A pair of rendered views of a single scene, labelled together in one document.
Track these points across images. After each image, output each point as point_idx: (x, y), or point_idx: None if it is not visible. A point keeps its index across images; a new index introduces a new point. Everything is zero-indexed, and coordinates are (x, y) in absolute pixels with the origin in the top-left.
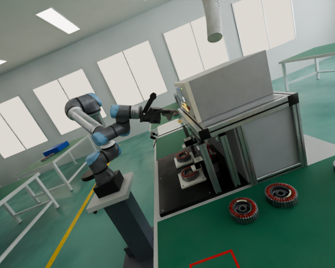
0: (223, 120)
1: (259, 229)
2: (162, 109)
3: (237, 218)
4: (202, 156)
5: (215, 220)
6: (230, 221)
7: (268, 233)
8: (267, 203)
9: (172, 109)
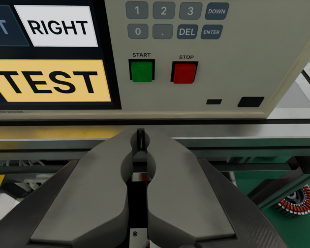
0: (304, 69)
1: None
2: (87, 239)
3: None
4: (283, 192)
5: (300, 247)
6: (301, 222)
7: None
8: (268, 161)
9: (123, 140)
